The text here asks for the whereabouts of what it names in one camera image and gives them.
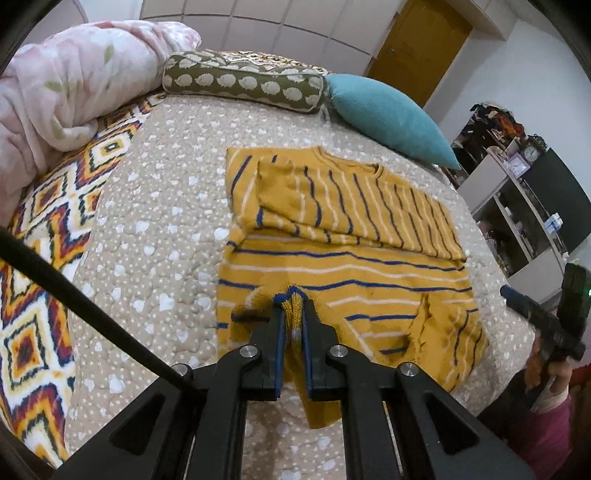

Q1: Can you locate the black flat screen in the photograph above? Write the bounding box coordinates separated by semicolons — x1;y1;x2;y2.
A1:
526;148;591;254

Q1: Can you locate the white cluttered shelf unit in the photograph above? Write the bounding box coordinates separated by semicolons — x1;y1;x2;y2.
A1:
450;104;571;305

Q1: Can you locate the white arched headboard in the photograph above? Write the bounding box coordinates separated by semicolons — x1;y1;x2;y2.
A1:
28;0;88;42

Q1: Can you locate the teal ribbed pillow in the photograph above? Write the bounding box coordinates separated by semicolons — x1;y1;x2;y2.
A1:
325;74;461;171

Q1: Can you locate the yellow wooden door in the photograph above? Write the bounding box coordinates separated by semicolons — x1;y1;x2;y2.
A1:
367;0;474;109

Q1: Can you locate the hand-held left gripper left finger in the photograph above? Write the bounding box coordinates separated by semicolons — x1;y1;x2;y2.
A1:
53;305;286;480

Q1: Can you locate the white wardrobe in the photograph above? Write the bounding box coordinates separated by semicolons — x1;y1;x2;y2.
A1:
139;0;402;68

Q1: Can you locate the yellow striped sweater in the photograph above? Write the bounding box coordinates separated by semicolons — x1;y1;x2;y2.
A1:
216;147;490;430

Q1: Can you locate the geometric patterned blanket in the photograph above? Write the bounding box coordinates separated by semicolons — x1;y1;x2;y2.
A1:
0;92;167;467

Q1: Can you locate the beige dotted quilt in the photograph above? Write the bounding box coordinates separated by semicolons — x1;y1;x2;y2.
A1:
65;90;536;480

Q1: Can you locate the person's right forearm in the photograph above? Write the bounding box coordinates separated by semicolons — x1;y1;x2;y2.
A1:
526;388;583;480

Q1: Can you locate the black cable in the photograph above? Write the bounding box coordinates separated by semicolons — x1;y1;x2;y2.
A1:
0;228;208;398

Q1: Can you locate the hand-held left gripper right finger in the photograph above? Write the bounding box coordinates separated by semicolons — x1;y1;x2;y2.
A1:
303;301;536;480

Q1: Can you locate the person's right hand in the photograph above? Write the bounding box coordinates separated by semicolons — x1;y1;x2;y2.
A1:
524;338;573;401

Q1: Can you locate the pink floral duvet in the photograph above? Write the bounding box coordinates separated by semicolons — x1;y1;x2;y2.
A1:
0;21;201;227

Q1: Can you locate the olive hedgehog print bolster pillow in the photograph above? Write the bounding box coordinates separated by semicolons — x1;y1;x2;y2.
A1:
163;50;328;114

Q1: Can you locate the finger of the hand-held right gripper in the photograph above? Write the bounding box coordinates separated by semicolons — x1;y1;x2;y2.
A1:
501;285;586;361

